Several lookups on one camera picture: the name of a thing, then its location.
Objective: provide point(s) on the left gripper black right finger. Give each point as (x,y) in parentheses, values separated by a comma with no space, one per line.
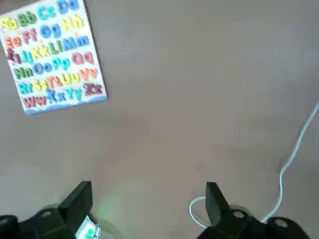
(236,227)

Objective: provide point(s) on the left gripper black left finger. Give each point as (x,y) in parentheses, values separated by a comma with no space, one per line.
(49,224)

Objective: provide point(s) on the colourful alphabet puzzle board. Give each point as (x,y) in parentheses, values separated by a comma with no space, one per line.
(49,62)

